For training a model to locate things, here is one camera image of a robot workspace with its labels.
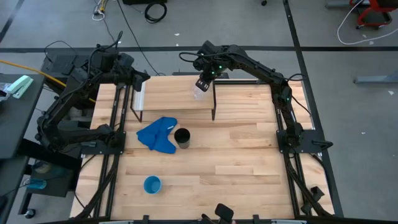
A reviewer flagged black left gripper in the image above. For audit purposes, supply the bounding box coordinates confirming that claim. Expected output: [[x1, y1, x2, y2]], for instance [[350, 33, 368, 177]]
[[114, 54, 151, 91]]

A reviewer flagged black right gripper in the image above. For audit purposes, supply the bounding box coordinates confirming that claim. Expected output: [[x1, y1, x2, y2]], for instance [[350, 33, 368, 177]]
[[193, 40, 229, 93]]

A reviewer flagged clear plastic cup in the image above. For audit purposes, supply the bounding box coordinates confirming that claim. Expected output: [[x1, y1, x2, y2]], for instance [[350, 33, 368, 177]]
[[192, 84, 206, 101]]

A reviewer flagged wooden shelf with black legs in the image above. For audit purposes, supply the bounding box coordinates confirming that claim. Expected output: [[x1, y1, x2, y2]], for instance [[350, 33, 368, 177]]
[[130, 74, 218, 123]]

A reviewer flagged blue cloth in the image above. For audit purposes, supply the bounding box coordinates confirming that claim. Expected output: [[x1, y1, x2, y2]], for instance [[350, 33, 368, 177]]
[[136, 116, 178, 155]]

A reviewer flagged black cup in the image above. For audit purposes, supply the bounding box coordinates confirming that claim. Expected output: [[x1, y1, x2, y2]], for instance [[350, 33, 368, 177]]
[[174, 127, 192, 150]]

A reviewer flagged black computer case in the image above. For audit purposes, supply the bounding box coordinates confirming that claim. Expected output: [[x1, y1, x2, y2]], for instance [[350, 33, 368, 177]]
[[40, 51, 94, 91]]

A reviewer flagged blue cup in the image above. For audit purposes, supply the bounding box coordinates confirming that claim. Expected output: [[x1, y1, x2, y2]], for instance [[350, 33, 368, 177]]
[[143, 175, 163, 195]]

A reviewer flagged mint green stapler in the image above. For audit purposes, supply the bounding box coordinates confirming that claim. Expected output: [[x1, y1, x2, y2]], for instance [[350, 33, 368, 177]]
[[6, 75, 34, 100]]

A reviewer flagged black side table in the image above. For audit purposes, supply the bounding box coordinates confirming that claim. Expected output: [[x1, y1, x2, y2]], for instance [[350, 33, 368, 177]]
[[0, 73, 46, 160]]

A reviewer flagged black low stand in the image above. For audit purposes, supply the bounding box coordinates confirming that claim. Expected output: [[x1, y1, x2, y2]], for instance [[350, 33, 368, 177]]
[[17, 138, 82, 216]]

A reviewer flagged blue bottle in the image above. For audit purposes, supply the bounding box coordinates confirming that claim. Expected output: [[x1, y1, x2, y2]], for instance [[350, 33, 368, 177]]
[[23, 177, 49, 191]]

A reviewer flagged long black floor cable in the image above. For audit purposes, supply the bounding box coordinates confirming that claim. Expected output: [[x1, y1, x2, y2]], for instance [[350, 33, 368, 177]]
[[116, 0, 165, 77]]

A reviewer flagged coiled black cable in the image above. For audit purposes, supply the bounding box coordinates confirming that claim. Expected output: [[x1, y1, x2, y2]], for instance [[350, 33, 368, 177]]
[[144, 1, 168, 24]]

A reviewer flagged white cable with yellow plug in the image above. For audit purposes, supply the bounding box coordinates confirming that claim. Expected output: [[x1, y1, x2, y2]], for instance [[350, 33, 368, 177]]
[[91, 0, 109, 22]]

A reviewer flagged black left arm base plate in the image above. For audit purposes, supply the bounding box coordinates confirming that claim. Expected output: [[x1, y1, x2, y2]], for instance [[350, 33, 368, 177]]
[[80, 130, 127, 156]]

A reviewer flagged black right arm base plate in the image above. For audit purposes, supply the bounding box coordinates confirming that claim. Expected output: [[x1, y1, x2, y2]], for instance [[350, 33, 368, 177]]
[[276, 129, 334, 154]]

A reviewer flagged small black camera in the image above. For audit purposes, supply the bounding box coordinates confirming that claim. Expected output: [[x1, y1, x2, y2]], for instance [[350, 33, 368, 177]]
[[201, 203, 235, 224]]

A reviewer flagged white floor cable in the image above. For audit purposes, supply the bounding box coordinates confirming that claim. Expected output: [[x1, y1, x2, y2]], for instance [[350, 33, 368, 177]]
[[336, 0, 398, 46]]

